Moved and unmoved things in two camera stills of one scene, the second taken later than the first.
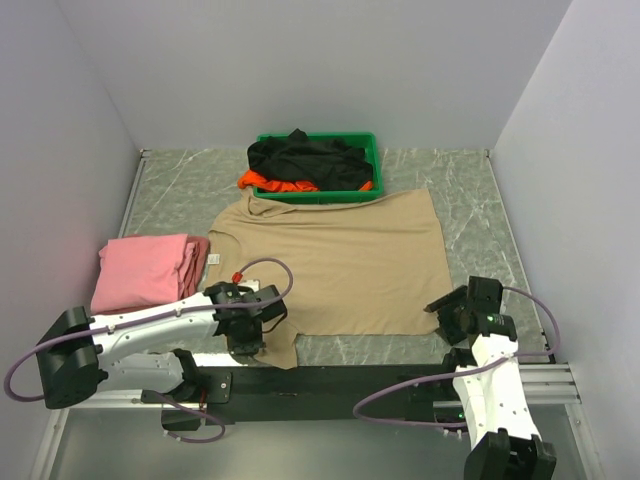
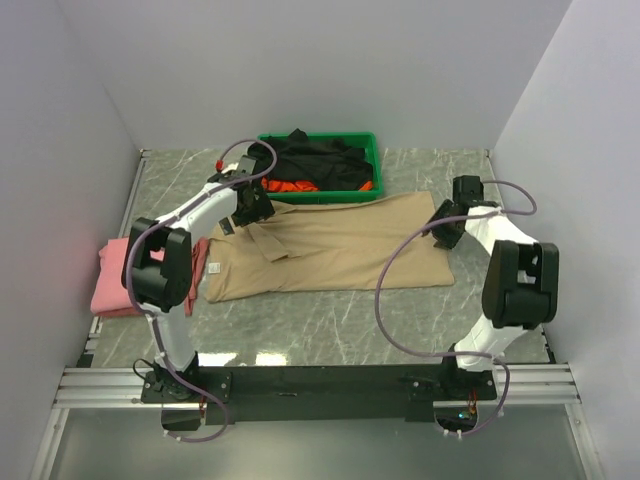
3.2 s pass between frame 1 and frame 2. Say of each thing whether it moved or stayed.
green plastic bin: stayed
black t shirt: stayed
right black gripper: moved
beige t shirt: moved
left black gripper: moved
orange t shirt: stayed
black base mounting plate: stayed
